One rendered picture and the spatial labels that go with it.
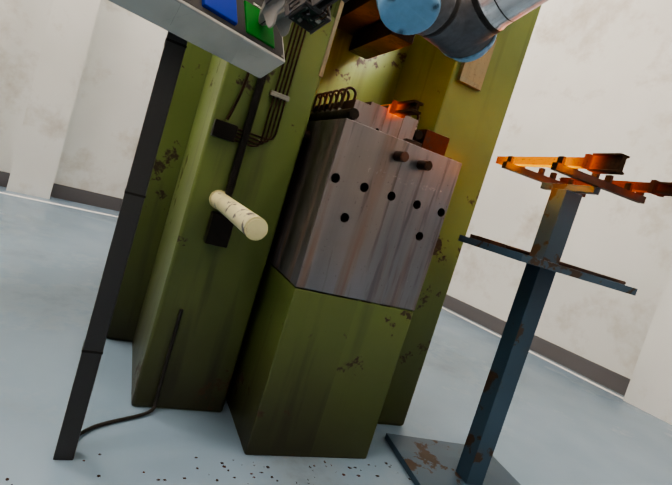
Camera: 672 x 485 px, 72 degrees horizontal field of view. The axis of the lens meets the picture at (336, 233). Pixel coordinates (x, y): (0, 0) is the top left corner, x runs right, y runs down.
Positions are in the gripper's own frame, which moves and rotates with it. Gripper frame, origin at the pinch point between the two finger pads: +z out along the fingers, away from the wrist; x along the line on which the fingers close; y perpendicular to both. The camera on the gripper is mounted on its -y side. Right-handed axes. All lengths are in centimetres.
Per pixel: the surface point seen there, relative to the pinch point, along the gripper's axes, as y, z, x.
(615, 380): 104, 10, 327
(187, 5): 6.2, 1.7, -16.7
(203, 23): 6.4, 3.4, -12.3
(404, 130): 9, -1, 50
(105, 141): -138, 327, 120
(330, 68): -32, 30, 62
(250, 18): 1.1, 1.2, -2.6
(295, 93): -4.5, 20.0, 30.2
